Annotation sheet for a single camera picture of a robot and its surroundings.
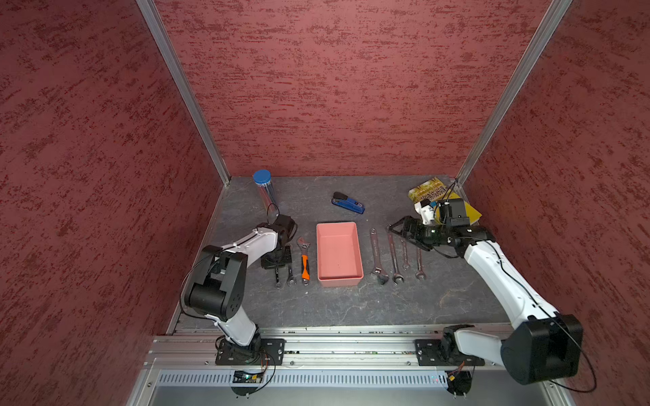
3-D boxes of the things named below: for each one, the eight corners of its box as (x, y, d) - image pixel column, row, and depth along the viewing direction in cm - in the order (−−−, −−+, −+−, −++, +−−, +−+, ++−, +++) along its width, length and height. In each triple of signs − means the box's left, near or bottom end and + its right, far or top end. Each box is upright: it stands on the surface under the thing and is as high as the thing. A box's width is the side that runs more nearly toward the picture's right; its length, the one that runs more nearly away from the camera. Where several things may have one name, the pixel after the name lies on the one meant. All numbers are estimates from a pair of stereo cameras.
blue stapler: (330, 203, 114) (330, 197, 110) (335, 196, 117) (335, 190, 113) (362, 215, 110) (363, 209, 106) (366, 208, 112) (367, 202, 109)
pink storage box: (315, 287, 89) (314, 280, 84) (318, 225, 106) (317, 217, 102) (362, 287, 89) (364, 280, 85) (357, 225, 106) (358, 217, 102)
